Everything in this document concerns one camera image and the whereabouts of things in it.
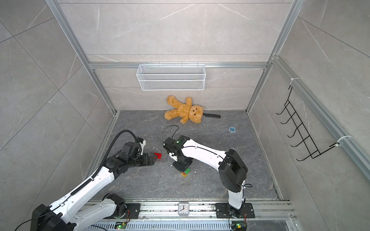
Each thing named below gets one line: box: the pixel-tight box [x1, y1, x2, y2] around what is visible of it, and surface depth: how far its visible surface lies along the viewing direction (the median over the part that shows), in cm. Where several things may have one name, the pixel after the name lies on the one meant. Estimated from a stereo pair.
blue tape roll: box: [228, 126, 237, 134], surface depth 109 cm
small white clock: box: [177, 201, 190, 217], surface depth 74 cm
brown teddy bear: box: [164, 95, 204, 125], surface depth 113 cm
